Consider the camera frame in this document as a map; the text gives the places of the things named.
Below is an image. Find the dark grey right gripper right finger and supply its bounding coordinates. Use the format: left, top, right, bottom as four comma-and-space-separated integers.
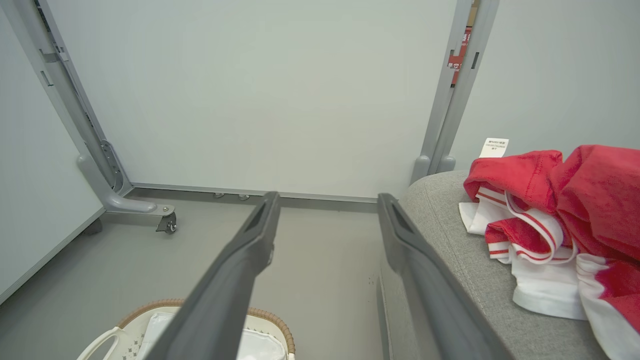
377, 193, 514, 360

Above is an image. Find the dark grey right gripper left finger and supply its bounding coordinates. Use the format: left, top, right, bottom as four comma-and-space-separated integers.
144, 191, 281, 360

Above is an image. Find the red garment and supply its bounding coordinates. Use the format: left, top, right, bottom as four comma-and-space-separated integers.
458, 138, 640, 360

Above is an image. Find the grey padded chair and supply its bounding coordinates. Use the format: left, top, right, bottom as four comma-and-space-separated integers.
377, 170, 611, 360

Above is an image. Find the white cloth in basket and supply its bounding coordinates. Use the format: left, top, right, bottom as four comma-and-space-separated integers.
137, 312, 289, 360

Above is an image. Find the small metal caster wheel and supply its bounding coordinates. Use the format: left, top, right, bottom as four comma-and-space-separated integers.
155, 212, 179, 235

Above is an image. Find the white woven laundry basket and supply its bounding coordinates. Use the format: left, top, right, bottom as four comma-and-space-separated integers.
76, 298, 296, 360

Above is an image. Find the red sign behind posts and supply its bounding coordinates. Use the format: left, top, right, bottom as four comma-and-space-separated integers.
447, 27, 474, 86

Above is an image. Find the grey partition bottom rail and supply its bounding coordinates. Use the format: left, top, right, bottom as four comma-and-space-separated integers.
131, 182, 379, 204

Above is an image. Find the grey metal partition post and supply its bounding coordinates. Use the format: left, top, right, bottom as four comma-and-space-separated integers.
410, 0, 477, 185
438, 0, 501, 176

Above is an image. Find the grey partition post with foot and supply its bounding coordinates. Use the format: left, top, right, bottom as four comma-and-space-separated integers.
0, 0, 177, 217

